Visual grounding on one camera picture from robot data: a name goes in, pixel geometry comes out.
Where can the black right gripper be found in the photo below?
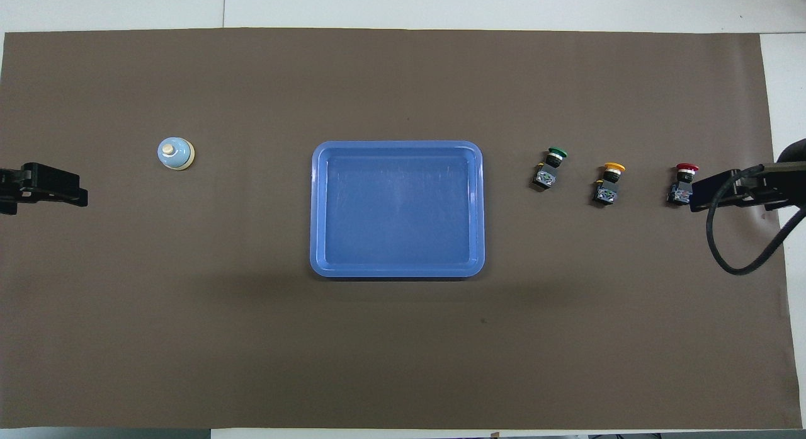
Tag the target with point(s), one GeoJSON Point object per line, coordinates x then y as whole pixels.
{"type": "Point", "coordinates": [718, 188]}

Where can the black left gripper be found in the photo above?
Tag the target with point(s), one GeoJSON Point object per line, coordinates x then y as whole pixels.
{"type": "Point", "coordinates": [44, 181]}

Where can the red push button switch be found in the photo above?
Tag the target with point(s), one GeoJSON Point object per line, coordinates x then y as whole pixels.
{"type": "Point", "coordinates": [682, 186]}

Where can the yellow push button switch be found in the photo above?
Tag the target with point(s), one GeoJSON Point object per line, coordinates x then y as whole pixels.
{"type": "Point", "coordinates": [609, 186]}

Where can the green push button switch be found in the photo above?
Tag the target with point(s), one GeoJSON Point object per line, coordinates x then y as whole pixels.
{"type": "Point", "coordinates": [549, 172]}

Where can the light blue call bell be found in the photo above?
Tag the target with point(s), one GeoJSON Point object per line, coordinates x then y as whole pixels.
{"type": "Point", "coordinates": [177, 157]}

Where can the blue plastic tray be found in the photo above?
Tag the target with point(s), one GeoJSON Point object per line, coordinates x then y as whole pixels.
{"type": "Point", "coordinates": [397, 237]}

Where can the brown table mat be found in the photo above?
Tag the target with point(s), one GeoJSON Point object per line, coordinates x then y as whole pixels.
{"type": "Point", "coordinates": [252, 351]}

